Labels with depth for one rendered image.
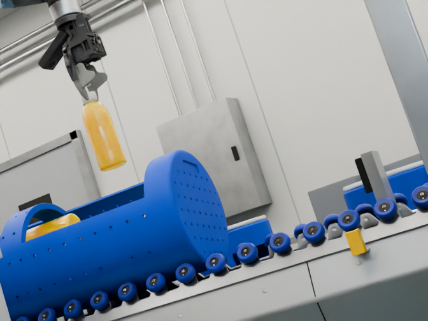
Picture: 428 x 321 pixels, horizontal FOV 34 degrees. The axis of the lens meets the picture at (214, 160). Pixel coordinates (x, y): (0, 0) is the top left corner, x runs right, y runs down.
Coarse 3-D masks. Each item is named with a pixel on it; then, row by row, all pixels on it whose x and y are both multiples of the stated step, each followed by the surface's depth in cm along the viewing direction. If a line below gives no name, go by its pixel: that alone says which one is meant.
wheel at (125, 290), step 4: (124, 284) 156; (128, 284) 156; (132, 284) 155; (120, 288) 156; (124, 288) 155; (128, 288) 155; (132, 288) 154; (136, 288) 155; (120, 292) 155; (124, 292) 155; (128, 292) 154; (132, 292) 154; (120, 296) 154; (124, 296) 154; (128, 296) 154; (132, 296) 154; (124, 300) 154; (128, 300) 154
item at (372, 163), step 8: (368, 152) 141; (376, 152) 148; (360, 160) 143; (368, 160) 141; (376, 160) 143; (360, 168) 143; (368, 168) 141; (376, 168) 141; (360, 176) 143; (368, 176) 141; (376, 176) 141; (384, 176) 146; (368, 184) 142; (376, 184) 141; (384, 184) 142; (368, 192) 142; (376, 192) 141; (384, 192) 140; (392, 192) 149; (376, 200) 141; (400, 216) 147
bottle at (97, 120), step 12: (84, 108) 173; (96, 108) 172; (84, 120) 173; (96, 120) 171; (108, 120) 173; (96, 132) 171; (108, 132) 172; (96, 144) 171; (108, 144) 171; (120, 144) 174; (96, 156) 172; (108, 156) 170; (120, 156) 172; (108, 168) 174
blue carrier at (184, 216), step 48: (144, 192) 151; (192, 192) 158; (0, 240) 191; (48, 240) 159; (96, 240) 154; (144, 240) 150; (192, 240) 149; (48, 288) 160; (96, 288) 159; (144, 288) 161
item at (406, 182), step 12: (420, 168) 169; (396, 180) 169; (408, 180) 169; (420, 180) 169; (348, 192) 179; (360, 192) 174; (372, 192) 172; (396, 192) 169; (408, 192) 168; (348, 204) 181; (372, 204) 172; (408, 204) 168
